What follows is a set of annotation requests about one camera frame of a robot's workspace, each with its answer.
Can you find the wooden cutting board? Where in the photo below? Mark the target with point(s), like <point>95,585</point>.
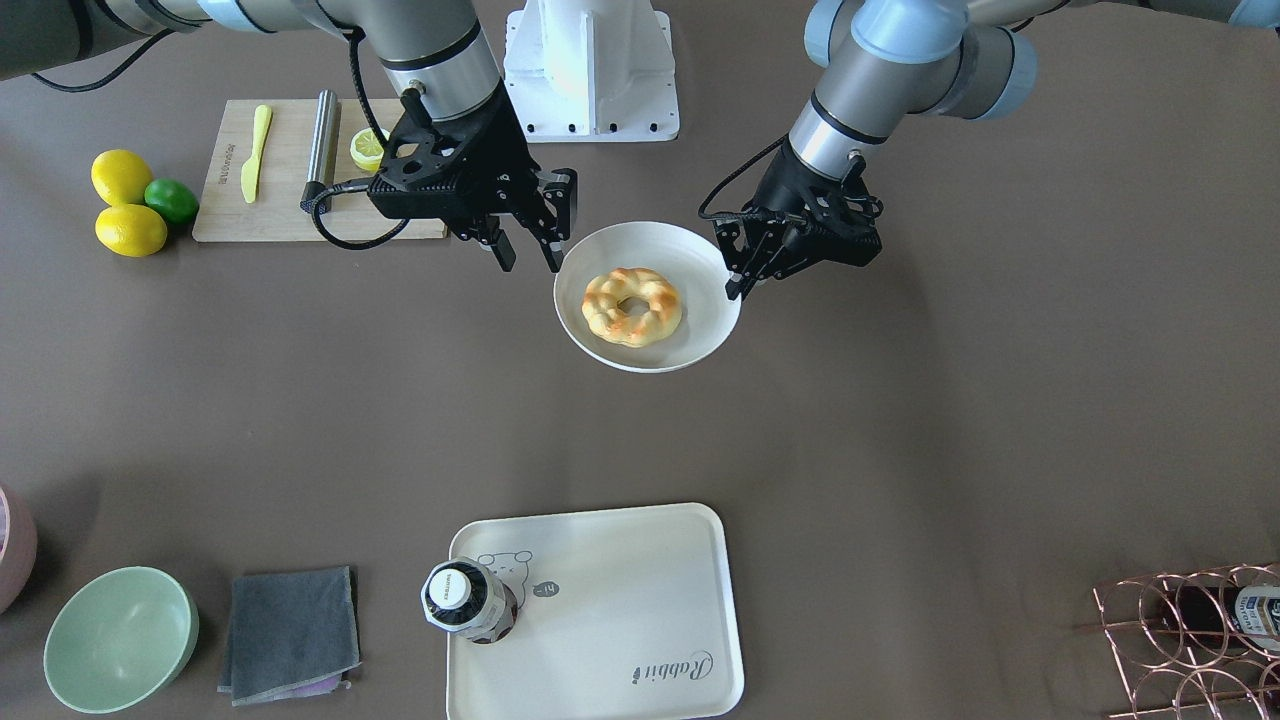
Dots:
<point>276,216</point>

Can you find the white camera post base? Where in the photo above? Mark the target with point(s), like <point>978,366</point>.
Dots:
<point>592,72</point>

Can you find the white round plate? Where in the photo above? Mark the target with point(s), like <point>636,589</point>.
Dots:
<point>685,259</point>

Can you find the green lime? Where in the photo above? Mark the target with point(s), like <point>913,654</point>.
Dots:
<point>172,200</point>

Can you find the grey folded cloth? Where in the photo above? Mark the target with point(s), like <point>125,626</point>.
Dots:
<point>290,635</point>

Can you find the yellow lemon near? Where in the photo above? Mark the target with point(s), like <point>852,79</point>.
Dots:
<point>131,230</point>

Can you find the mint green bowl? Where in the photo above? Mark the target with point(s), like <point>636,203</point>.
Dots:
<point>119,640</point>

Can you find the copper wire bottle rack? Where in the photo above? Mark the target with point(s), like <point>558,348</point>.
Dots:
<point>1167,674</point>

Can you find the pink ice bowl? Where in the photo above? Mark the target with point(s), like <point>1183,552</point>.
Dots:
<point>20,543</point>

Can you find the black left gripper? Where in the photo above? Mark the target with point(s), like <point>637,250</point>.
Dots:
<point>779,190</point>

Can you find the racked tea bottle upper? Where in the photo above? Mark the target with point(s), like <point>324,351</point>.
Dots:
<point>1239,616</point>

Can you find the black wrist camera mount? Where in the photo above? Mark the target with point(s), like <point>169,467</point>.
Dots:
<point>831,220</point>
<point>423,174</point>

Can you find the yellow plastic knife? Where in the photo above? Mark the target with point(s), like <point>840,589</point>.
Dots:
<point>250,170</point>

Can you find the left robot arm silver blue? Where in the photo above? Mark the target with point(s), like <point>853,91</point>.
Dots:
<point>882,61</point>

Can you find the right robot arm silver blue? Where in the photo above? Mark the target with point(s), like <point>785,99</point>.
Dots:
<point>438,47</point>

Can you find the steel black-tipped rod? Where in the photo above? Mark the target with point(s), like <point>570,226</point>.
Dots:
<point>321,161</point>

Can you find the yellow lemon far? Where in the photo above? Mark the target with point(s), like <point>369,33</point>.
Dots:
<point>120,177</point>

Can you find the glazed twisted donut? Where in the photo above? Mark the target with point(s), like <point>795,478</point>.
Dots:
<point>632,307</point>

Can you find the standing dark tea bottle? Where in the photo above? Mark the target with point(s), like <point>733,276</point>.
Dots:
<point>468,600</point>

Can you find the cream rabbit tray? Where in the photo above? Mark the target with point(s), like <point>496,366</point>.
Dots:
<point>624,614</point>

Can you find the yellow lemon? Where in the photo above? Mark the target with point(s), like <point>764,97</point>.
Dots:
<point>120,177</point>
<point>131,230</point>

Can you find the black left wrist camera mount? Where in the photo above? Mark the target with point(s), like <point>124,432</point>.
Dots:
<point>831,220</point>

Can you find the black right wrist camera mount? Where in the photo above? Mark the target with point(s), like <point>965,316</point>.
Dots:
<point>423,174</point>

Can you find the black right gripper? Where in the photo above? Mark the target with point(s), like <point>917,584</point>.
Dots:
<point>497,150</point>

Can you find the half lemon slice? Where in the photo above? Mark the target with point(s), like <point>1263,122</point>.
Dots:
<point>365,150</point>

